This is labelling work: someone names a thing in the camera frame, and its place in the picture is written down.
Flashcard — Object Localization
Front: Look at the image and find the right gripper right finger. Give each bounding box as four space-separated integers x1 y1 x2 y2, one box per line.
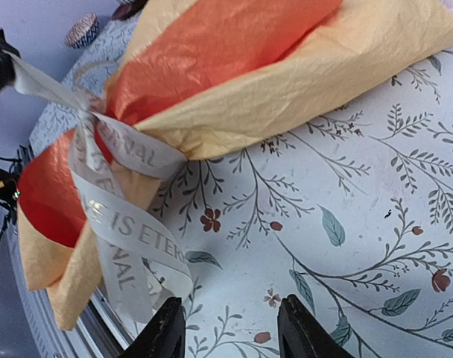
277 294 352 358

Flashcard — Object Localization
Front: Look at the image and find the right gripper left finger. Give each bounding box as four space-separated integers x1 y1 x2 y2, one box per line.
118 297 186 358

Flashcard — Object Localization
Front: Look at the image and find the white printed ribbon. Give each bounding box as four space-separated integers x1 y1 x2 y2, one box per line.
12 55 193 324

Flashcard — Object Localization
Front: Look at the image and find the striped ceramic cup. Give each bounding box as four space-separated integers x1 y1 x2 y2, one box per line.
111 0 148 21

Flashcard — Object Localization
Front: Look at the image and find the floral patterned tablecloth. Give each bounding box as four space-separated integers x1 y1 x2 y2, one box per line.
28 0 453 358

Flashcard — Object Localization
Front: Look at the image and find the aluminium front rail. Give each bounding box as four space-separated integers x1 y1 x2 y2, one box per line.
4 221 133 357

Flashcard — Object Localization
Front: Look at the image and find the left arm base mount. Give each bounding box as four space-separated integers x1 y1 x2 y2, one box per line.
0 157 22 224

